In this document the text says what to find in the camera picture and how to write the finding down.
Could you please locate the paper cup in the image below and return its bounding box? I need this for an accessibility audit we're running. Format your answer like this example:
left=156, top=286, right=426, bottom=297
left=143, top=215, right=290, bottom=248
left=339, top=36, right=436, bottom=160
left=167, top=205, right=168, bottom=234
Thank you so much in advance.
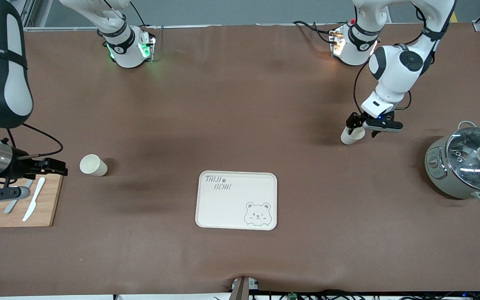
left=341, top=125, right=365, bottom=145

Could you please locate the white plastic cup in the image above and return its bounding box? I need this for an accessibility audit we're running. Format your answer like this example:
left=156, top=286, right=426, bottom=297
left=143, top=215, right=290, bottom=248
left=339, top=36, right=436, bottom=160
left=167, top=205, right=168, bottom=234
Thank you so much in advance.
left=80, top=154, right=108, bottom=177

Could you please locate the white plastic knife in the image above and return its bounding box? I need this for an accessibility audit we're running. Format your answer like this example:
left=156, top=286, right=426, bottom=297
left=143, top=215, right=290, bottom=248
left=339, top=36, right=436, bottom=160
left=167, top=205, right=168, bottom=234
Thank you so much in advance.
left=22, top=177, right=46, bottom=222

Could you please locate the bamboo cutting board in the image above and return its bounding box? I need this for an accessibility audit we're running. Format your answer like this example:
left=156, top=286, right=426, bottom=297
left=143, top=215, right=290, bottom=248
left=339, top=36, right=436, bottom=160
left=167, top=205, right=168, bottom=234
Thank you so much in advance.
left=0, top=173, right=64, bottom=228

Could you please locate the grey plastic knife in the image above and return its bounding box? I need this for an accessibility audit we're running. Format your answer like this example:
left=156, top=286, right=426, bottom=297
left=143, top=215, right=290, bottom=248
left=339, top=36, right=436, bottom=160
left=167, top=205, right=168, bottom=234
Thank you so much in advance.
left=4, top=179, right=34, bottom=215

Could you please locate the grey-green cooking pot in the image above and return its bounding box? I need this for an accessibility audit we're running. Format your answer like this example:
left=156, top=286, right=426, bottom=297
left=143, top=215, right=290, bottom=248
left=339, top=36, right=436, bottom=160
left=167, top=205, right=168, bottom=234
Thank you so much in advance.
left=425, top=121, right=480, bottom=204

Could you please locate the glass pot lid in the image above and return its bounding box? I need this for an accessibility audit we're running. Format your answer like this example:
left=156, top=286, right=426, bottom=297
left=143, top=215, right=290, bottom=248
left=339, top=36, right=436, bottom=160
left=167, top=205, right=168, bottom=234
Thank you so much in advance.
left=445, top=127, right=480, bottom=193

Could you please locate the brown table cover mat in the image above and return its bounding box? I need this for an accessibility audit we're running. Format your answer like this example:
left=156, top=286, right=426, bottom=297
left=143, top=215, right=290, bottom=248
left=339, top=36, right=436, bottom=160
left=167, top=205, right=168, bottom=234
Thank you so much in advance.
left=0, top=23, right=480, bottom=297

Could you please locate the cream tray with bear print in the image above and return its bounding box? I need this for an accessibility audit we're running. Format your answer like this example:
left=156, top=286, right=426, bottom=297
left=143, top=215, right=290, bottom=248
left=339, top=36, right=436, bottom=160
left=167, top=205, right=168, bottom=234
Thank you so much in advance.
left=195, top=170, right=278, bottom=231

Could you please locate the metal table edge clamp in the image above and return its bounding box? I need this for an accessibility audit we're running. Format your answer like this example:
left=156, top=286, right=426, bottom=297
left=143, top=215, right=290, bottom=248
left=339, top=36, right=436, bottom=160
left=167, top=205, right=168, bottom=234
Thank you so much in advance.
left=231, top=276, right=260, bottom=300

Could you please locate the black left arm base cable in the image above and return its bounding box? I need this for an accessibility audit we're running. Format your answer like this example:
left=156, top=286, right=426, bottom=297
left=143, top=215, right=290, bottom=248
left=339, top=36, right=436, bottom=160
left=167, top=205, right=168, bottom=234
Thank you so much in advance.
left=293, top=20, right=351, bottom=44

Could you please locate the black arm base cable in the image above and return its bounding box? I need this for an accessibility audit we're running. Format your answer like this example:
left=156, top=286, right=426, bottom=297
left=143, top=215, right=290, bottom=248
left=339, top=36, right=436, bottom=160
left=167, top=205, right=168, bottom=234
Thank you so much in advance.
left=130, top=0, right=147, bottom=27
left=293, top=20, right=351, bottom=44

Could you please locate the aluminium frame structure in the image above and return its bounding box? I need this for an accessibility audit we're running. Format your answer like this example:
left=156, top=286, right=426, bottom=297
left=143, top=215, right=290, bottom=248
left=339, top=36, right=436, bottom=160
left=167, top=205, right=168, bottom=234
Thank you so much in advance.
left=20, top=0, right=54, bottom=29

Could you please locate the black right arm base cable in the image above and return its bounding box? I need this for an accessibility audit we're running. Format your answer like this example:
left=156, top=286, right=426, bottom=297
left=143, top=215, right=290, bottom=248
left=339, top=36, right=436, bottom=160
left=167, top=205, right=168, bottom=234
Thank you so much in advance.
left=130, top=0, right=147, bottom=27

